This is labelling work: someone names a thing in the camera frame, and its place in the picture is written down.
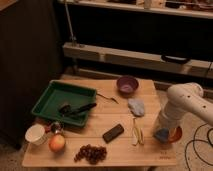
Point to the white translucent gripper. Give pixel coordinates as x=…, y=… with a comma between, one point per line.
x=164, y=121

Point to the blue sponge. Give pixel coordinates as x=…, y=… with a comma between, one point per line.
x=162, y=135

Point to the red bowl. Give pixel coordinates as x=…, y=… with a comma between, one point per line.
x=176, y=136

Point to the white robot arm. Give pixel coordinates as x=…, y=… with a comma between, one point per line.
x=182, y=98

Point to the purple bowl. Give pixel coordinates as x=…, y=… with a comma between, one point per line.
x=127, y=84

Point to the grey crumpled cloth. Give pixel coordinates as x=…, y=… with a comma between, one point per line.
x=136, y=106

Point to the wooden shelf beam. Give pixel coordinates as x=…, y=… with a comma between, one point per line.
x=136, y=59

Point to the dark rectangular block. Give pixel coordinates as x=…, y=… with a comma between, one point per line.
x=113, y=133

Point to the thin dark twig utensil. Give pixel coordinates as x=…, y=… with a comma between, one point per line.
x=108, y=98

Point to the bunch of dark grapes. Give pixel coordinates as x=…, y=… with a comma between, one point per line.
x=92, y=154

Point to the black brush in tray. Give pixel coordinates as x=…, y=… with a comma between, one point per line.
x=67, y=110

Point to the upper wooden shelf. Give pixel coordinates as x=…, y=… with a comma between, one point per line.
x=139, y=8

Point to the small metal red object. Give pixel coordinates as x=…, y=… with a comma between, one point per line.
x=55, y=128

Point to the green plastic tray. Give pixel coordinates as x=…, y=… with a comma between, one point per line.
x=58, y=94

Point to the red yellow apple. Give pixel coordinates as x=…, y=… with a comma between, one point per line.
x=57, y=143

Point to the metal vertical pole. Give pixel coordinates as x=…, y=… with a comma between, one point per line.
x=72, y=36

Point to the white cup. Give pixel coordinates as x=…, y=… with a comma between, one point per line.
x=35, y=134

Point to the black handle on shelf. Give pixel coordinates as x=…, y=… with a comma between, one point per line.
x=175, y=59

